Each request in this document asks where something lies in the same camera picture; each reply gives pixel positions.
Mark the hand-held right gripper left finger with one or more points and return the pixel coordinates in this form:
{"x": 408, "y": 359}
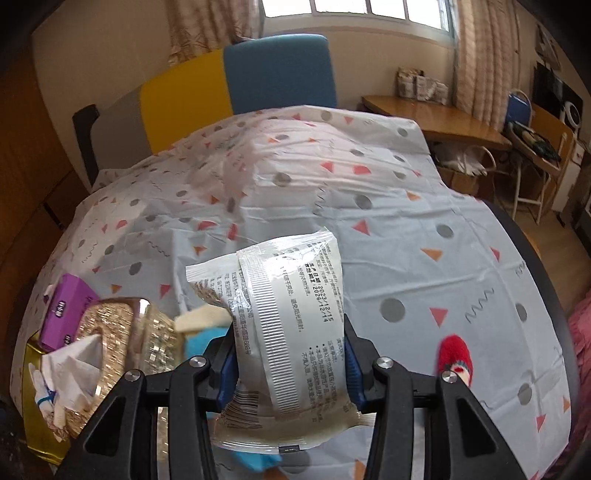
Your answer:
{"x": 226, "y": 364}

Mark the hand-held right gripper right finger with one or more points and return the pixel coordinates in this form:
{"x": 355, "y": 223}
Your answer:
{"x": 353, "y": 369}

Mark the blue fluffy towel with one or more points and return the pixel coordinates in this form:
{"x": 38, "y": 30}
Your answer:
{"x": 198, "y": 344}

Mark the white wet wipes packet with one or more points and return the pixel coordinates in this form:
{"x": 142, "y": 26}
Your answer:
{"x": 286, "y": 323}

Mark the red plush slipper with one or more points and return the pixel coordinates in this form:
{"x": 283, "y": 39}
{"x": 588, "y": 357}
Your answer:
{"x": 455, "y": 353}

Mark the gold tin box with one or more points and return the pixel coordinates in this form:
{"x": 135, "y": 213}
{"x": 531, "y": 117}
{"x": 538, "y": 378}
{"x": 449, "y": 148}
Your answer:
{"x": 37, "y": 434}

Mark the ornate gold tissue box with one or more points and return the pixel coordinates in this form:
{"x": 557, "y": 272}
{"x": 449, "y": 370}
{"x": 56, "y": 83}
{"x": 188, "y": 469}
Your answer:
{"x": 157, "y": 332}

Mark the white facial tissue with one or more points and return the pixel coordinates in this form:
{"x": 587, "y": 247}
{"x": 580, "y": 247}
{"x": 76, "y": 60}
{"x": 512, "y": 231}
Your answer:
{"x": 74, "y": 364}

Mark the purple tissue box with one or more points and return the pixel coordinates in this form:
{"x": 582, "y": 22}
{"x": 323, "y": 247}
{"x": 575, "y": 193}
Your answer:
{"x": 69, "y": 304}

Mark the cardboard box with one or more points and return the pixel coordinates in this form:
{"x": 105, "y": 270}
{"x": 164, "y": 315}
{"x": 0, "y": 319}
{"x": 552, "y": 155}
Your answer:
{"x": 466, "y": 184}

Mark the pink ruffled bedding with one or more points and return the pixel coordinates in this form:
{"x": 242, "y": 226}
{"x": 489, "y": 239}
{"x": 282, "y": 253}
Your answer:
{"x": 581, "y": 332}

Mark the white tote bag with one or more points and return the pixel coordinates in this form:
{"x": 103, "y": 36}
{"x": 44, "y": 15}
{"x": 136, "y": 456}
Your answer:
{"x": 461, "y": 159}

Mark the black upright panel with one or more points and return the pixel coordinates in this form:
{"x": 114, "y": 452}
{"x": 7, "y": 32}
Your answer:
{"x": 85, "y": 143}

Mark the wooden desk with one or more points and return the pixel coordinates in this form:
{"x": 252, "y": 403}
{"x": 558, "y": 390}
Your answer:
{"x": 438, "y": 117}

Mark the wooden wardrobe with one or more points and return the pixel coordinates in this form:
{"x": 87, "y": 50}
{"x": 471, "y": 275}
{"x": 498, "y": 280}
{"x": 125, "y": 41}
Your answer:
{"x": 32, "y": 175}

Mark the white cabinet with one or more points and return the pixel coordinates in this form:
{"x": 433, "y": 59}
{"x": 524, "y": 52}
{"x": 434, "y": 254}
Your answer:
{"x": 570, "y": 180}

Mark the small white carton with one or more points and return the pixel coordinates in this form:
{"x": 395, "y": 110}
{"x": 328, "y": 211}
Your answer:
{"x": 434, "y": 91}
{"x": 408, "y": 82}

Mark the blue folding chair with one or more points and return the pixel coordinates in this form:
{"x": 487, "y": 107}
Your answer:
{"x": 519, "y": 108}

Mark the wooden board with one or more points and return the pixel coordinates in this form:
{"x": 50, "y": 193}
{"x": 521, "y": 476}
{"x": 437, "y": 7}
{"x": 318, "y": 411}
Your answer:
{"x": 551, "y": 122}

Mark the patterned beige curtain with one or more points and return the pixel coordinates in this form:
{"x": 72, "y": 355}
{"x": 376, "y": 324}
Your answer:
{"x": 207, "y": 27}
{"x": 485, "y": 60}

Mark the white round fan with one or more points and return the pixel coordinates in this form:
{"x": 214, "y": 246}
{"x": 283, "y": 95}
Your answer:
{"x": 572, "y": 113}

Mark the black television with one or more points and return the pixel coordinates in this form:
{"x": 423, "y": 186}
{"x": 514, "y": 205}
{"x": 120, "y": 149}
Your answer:
{"x": 551, "y": 85}

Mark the barred window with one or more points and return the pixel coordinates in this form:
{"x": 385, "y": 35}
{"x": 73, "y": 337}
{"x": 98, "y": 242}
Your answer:
{"x": 351, "y": 9}

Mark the hanging grey bags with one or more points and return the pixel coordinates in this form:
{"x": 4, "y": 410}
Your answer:
{"x": 547, "y": 46}

